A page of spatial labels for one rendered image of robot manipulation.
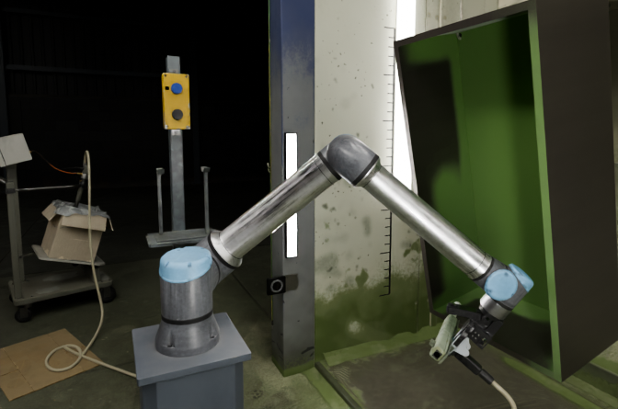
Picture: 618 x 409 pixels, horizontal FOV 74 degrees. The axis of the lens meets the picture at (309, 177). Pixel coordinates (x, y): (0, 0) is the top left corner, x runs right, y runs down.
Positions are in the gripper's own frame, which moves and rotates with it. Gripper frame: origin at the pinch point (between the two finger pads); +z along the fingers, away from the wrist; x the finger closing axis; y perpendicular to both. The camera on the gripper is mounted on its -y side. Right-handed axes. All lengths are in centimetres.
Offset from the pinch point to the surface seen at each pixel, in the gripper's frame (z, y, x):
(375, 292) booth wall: 38, -36, 77
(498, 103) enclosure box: -80, -39, 41
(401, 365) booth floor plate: 56, -2, 66
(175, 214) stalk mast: 41, -130, 4
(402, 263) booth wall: 19, -34, 91
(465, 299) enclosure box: 0, 0, 55
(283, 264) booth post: 38, -77, 32
